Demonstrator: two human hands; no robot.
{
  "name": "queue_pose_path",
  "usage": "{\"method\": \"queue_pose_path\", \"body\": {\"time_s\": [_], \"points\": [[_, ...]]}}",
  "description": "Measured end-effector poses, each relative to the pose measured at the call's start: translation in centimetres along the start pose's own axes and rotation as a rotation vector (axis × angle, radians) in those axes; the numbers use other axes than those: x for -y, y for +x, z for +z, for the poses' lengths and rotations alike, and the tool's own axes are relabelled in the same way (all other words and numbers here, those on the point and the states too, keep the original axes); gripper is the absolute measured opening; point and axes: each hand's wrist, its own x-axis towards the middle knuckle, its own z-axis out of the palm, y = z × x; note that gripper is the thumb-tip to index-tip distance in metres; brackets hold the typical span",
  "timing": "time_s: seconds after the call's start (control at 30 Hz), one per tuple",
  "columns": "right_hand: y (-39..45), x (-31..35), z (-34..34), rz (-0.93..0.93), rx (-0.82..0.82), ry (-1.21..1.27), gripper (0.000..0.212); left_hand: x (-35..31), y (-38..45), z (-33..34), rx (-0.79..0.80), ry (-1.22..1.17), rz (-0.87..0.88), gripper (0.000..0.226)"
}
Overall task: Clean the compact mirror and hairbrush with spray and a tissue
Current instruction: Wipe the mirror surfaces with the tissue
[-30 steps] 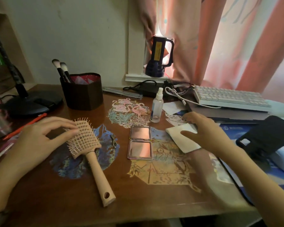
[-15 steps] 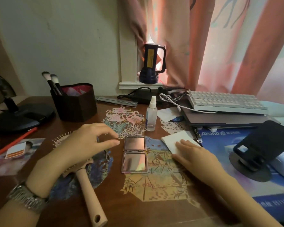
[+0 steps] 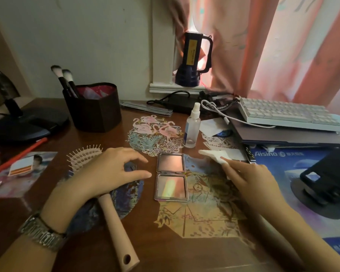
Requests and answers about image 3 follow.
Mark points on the person's left hand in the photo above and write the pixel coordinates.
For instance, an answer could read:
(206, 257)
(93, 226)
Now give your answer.
(96, 178)

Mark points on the person's right hand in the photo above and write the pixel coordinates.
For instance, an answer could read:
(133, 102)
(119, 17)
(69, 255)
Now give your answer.
(257, 184)

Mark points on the person's right fingers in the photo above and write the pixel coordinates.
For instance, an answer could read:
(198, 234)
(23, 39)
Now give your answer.
(232, 167)

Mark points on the person's left thumb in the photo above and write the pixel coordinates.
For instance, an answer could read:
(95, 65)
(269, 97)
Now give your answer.
(133, 177)

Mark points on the white cotton pad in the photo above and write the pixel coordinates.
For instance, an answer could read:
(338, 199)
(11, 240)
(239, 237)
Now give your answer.
(212, 155)

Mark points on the person's left forearm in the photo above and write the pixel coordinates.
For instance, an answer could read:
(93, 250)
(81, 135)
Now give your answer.
(19, 257)

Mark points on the person's right forearm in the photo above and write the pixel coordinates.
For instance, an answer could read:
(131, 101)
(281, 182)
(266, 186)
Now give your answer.
(308, 240)

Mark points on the dark blue round paper cutout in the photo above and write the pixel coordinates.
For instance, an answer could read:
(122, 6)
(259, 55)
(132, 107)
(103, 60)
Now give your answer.
(124, 201)

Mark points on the white floral paper cutout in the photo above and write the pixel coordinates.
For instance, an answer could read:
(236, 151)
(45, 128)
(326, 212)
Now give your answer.
(218, 143)

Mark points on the pink folding compact mirror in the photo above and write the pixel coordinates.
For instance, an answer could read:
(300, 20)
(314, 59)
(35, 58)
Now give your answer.
(171, 178)

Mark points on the blue printed mouse pad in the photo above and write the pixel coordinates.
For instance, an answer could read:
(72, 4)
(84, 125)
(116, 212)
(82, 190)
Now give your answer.
(274, 172)

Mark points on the white paper sheet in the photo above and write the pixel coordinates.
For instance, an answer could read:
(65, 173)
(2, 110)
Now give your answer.
(212, 126)

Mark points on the pink flamingo paper cutout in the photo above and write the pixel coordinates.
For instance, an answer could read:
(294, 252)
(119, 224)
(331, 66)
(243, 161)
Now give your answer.
(153, 135)

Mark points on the yellow paper cutout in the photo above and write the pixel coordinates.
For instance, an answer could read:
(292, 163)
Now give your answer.
(206, 206)

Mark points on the beige vented hairbrush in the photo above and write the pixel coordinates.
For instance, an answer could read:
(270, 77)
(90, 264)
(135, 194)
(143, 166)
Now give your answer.
(117, 229)

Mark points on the clear plastic spray bottle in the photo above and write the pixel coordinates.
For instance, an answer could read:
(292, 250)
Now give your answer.
(192, 130)

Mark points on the grey laptop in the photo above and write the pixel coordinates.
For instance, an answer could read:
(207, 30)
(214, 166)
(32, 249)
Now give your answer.
(286, 136)

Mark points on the clear plastic ruler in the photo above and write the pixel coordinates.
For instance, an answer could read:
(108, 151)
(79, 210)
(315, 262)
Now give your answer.
(147, 109)

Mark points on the dark brown brush holder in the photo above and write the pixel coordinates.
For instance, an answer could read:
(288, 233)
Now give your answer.
(95, 113)

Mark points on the white mechanical keyboard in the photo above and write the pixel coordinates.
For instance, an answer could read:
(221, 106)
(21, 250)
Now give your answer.
(286, 113)

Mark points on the black power adapter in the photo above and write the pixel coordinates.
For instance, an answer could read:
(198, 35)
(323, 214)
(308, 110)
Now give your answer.
(181, 104)

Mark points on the black phone stand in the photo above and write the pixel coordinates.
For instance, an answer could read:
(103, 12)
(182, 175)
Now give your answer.
(325, 178)

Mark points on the silver metal wristwatch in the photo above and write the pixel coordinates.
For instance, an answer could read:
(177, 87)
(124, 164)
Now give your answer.
(42, 232)

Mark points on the small white orange card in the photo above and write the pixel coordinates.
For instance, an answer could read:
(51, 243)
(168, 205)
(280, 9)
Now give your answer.
(22, 167)

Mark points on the small black makeup brush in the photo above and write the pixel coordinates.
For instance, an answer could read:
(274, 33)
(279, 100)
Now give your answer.
(70, 80)

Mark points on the dark blue handheld flashlight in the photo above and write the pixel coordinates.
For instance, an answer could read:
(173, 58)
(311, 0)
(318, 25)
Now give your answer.
(191, 59)

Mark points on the red pencil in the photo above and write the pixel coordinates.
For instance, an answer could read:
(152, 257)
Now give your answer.
(19, 155)

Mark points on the black round stand base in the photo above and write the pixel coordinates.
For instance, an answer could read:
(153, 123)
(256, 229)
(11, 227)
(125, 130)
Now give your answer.
(31, 121)

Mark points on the printed photo card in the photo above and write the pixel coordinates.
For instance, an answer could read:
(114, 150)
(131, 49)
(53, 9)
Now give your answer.
(17, 184)

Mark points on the large black makeup brush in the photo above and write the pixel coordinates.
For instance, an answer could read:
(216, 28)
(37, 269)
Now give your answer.
(61, 77)

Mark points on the pink curtain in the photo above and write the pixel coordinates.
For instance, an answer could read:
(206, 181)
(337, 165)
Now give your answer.
(272, 45)

